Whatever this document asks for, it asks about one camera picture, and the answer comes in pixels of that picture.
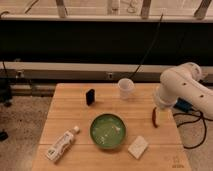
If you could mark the green bowl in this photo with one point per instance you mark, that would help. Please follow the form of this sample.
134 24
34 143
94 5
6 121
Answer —
108 131

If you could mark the blue box on floor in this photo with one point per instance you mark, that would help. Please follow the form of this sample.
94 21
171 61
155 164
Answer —
183 105

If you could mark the white sponge block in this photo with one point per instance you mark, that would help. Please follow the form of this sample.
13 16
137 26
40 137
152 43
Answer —
138 147

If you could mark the black upright eraser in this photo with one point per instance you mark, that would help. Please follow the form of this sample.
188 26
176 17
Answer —
90 97

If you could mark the red-brown sausage toy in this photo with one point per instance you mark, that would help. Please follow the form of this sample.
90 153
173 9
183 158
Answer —
154 118

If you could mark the clear plastic cup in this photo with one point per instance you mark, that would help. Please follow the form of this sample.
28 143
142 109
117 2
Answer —
126 88

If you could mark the white plastic bottle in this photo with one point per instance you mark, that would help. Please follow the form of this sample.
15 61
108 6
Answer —
57 149

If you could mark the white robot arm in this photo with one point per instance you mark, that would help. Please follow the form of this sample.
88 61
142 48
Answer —
182 81

